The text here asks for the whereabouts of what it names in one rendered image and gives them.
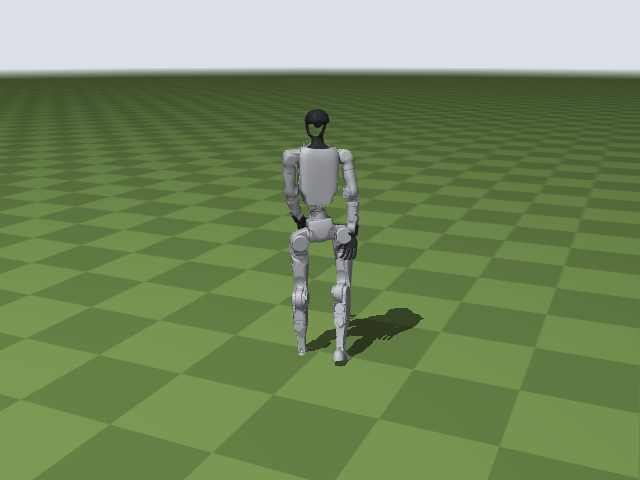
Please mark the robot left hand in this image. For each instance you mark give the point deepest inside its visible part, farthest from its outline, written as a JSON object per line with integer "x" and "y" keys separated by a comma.
{"x": 302, "y": 223}

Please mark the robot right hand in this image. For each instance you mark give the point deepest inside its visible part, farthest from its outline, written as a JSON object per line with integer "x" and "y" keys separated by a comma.
{"x": 352, "y": 244}

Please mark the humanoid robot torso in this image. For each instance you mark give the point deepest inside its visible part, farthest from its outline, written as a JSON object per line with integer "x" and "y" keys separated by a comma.
{"x": 317, "y": 172}

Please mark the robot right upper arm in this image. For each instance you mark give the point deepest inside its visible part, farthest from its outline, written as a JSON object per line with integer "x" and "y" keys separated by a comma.
{"x": 346, "y": 159}

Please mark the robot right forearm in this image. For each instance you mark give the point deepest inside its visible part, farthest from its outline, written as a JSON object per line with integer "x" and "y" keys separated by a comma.
{"x": 352, "y": 211}

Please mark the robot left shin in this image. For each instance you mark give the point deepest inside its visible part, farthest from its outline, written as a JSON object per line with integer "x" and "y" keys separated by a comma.
{"x": 300, "y": 320}

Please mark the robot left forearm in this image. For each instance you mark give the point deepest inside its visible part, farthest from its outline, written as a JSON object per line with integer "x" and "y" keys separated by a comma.
{"x": 294, "y": 207}

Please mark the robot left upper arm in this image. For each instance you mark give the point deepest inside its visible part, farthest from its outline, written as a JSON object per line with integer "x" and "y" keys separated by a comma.
{"x": 289, "y": 160}

